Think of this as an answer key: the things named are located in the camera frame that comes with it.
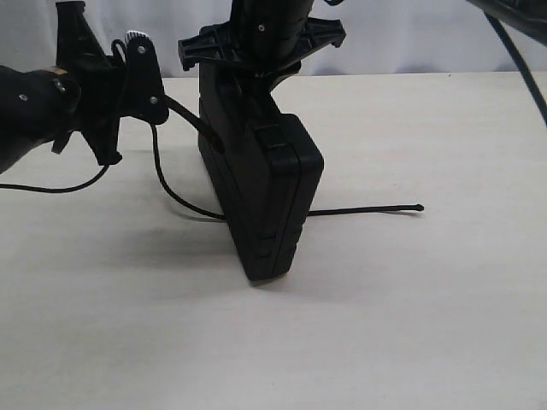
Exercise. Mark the black plastic carry case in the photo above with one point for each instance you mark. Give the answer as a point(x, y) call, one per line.
point(265, 180)

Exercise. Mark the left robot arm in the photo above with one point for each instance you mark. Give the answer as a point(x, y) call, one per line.
point(33, 107)

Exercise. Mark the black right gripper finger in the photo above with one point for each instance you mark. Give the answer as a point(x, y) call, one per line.
point(233, 103)
point(264, 83)

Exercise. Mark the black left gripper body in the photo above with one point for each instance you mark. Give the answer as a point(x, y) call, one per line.
point(97, 78)

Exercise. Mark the white backdrop curtain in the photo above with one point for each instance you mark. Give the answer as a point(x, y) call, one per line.
point(382, 37)

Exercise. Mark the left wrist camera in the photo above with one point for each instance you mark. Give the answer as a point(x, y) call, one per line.
point(144, 95)

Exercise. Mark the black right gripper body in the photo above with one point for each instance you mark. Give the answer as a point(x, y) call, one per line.
point(260, 45)

